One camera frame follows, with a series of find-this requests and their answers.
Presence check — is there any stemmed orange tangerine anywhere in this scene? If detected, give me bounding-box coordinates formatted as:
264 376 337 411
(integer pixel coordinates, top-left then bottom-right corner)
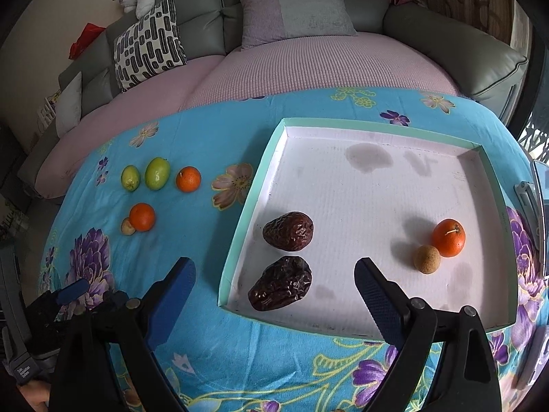
431 219 466 258

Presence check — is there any dark red date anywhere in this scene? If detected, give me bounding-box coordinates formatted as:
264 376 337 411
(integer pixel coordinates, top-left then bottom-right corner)
262 211 314 252
247 256 313 311

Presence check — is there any small orange tangerine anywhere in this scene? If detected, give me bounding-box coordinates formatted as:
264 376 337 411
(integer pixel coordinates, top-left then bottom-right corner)
175 167 202 194

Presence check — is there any person's left hand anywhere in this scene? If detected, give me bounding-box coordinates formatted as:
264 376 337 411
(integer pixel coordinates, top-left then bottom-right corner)
18 380 51 412

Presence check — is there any blue floral tablecloth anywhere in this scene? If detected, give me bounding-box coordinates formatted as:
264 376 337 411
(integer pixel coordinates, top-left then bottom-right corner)
40 88 548 411

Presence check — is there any teal white tray box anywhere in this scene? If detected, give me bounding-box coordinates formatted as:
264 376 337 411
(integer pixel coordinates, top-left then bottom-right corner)
218 118 517 340

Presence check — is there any left green jujube fruit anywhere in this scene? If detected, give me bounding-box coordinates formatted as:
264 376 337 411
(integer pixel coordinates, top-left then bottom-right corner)
120 165 140 193

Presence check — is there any green jujube fruit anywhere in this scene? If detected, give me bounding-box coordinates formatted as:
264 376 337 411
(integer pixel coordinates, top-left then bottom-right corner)
145 157 170 191
120 165 140 193

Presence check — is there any right green jujube fruit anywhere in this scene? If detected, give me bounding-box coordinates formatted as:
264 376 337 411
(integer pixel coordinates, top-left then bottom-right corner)
145 157 170 191

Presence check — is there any light grey pillow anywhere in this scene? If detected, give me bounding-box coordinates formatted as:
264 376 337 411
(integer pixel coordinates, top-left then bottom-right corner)
55 72 82 139

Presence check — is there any black white patterned pillow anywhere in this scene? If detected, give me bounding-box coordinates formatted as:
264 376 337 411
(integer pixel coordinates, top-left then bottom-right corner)
114 0 187 92

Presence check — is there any red plastic bag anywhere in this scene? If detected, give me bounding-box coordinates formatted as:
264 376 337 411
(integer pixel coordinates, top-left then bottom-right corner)
69 23 105 60

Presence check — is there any pink sofa seat cover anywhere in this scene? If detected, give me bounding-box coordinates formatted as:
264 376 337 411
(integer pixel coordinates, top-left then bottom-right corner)
34 33 460 199

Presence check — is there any grey leather sofa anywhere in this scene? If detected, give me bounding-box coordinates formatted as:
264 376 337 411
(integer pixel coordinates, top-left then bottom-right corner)
18 0 528 199

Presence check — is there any lilac grey pillow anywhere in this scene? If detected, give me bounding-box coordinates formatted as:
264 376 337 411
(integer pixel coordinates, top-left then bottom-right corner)
240 0 357 49

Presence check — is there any white wire rack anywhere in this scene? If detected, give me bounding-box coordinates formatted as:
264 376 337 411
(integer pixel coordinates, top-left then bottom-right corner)
37 90 61 133

